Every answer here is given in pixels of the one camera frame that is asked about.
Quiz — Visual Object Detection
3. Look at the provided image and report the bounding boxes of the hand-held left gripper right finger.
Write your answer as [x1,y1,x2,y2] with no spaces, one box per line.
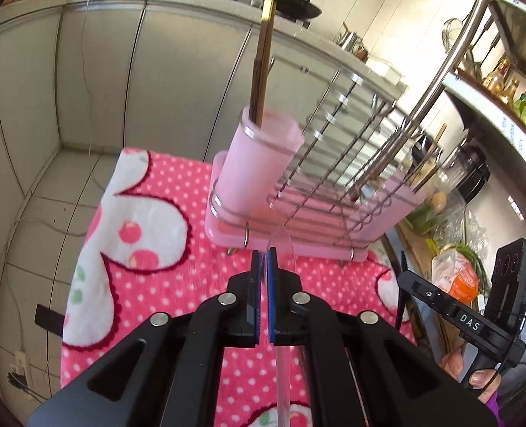
[265,247,498,427]

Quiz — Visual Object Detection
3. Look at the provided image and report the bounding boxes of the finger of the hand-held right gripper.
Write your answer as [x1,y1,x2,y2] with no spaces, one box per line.
[394,250,410,331]

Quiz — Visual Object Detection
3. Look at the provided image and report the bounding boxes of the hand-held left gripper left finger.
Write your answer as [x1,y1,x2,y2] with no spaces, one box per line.
[27,250,262,427]

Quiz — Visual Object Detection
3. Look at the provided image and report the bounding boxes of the clear plastic spoon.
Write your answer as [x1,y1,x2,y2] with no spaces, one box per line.
[266,226,297,427]

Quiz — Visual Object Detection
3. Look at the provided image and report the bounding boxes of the pink wire utensil rack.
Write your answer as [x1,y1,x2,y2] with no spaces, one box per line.
[204,56,428,263]

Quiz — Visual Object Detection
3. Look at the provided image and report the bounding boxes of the brown chopstick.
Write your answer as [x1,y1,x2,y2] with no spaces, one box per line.
[256,20,276,126]

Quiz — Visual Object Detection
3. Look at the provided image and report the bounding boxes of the light wooden chopstick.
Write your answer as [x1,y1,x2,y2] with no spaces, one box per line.
[249,0,278,125]

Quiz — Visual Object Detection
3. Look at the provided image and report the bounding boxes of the person's right hand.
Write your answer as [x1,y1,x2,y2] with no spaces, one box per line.
[441,348,503,405]

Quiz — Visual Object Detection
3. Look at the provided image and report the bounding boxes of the orange food packet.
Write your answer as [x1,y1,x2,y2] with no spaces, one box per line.
[432,249,484,304]

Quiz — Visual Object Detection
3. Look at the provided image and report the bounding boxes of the green onions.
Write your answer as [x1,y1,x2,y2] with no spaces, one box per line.
[445,242,491,297]

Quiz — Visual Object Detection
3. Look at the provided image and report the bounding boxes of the clear plastic bag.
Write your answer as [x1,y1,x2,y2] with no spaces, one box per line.
[461,211,491,250]

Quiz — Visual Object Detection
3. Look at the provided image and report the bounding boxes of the pink polka dot blanket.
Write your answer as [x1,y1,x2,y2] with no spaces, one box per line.
[60,147,417,427]

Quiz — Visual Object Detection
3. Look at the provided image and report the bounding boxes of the glass jar with vegetables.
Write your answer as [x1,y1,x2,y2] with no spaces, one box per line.
[405,173,467,238]

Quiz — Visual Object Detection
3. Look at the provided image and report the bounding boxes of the black blender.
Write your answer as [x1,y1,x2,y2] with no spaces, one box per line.
[447,142,492,205]

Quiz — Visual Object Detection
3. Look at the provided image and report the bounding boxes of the metal kitchen shelf rack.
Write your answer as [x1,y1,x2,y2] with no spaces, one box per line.
[394,0,526,276]

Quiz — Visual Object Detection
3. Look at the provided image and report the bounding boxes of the black flat board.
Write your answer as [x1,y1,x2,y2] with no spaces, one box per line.
[35,305,64,336]

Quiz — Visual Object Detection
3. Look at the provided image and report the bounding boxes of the amber glass bottle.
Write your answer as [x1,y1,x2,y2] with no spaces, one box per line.
[501,78,521,106]
[483,56,511,94]

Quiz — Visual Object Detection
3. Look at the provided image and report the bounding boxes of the white rectangular container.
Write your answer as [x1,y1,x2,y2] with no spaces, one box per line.
[370,60,407,86]

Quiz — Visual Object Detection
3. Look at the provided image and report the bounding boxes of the white power strip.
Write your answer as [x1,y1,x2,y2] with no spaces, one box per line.
[7,350,35,388]

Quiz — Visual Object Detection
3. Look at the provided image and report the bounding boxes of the metal kettle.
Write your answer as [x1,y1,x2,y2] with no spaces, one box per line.
[335,22,367,60]

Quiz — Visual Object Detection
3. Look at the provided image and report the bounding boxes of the grey kitchen counter cabinets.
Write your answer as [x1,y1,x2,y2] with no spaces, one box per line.
[0,0,408,250]

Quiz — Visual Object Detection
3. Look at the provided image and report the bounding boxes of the metal wire strainer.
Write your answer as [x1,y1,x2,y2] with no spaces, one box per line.
[443,18,475,68]

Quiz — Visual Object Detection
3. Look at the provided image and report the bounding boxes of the black wok wooden handle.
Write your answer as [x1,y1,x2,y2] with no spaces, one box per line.
[260,0,338,21]

